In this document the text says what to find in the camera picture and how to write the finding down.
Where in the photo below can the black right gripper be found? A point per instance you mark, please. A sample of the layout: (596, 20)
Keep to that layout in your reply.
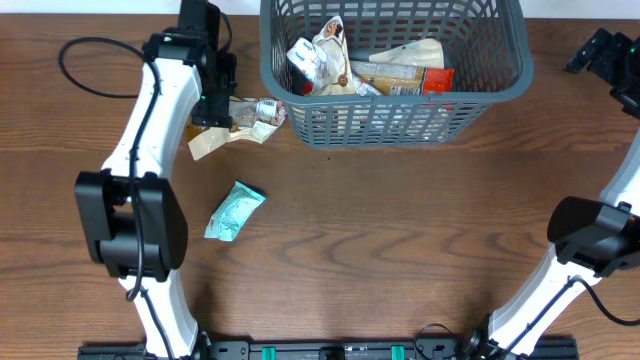
(586, 55)

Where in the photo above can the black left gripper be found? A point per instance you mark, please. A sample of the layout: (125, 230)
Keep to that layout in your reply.
(219, 107)

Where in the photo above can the kraft paper snack bag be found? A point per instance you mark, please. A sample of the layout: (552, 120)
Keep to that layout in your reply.
(253, 119)
(426, 53)

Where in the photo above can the blue tissue packet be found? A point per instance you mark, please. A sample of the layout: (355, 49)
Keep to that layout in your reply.
(307, 61)

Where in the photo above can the white rice bag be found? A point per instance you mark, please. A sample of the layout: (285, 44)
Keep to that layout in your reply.
(337, 77)

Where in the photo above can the grey plastic mesh basket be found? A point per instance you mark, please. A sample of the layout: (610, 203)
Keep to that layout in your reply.
(484, 42)

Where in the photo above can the teal wet wipe packet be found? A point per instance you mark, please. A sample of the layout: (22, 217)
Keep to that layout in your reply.
(230, 217)

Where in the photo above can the orange and tan cracker packet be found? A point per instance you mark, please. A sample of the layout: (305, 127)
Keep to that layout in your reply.
(404, 80)

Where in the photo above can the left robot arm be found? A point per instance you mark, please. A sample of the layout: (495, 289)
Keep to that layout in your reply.
(131, 218)

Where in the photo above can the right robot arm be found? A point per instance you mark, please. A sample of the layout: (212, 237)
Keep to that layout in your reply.
(589, 241)

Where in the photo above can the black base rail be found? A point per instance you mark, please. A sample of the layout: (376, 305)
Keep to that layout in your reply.
(434, 348)

